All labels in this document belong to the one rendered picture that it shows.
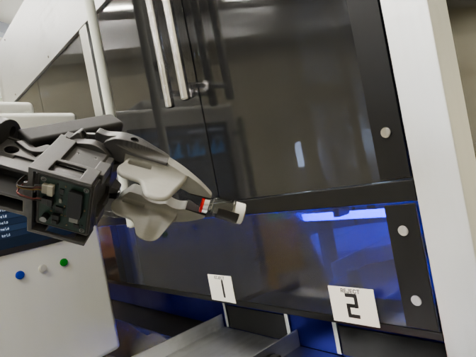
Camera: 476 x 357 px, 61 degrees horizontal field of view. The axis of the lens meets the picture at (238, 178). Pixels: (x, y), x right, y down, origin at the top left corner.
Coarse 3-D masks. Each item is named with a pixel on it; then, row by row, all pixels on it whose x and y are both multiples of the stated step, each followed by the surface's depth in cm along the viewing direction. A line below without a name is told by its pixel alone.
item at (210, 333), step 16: (208, 320) 102; (176, 336) 96; (192, 336) 99; (208, 336) 100; (224, 336) 98; (240, 336) 97; (256, 336) 95; (288, 336) 84; (144, 352) 90; (160, 352) 93; (176, 352) 94; (192, 352) 93; (208, 352) 91; (224, 352) 90; (240, 352) 88; (256, 352) 86; (272, 352) 81; (288, 352) 84
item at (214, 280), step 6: (210, 276) 93; (216, 276) 91; (222, 276) 89; (228, 276) 88; (210, 282) 93; (216, 282) 91; (228, 282) 88; (210, 288) 93; (216, 288) 92; (228, 288) 88; (216, 294) 92; (222, 294) 90; (228, 294) 89; (222, 300) 91; (228, 300) 89; (234, 300) 87
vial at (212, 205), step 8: (208, 200) 41; (216, 200) 41; (224, 200) 41; (232, 200) 41; (208, 208) 41; (216, 208) 40; (224, 208) 41; (232, 208) 41; (240, 208) 41; (240, 216) 41
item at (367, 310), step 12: (336, 288) 67; (348, 288) 65; (360, 288) 63; (336, 300) 67; (348, 300) 65; (360, 300) 64; (372, 300) 62; (336, 312) 68; (360, 312) 64; (372, 312) 62; (372, 324) 63
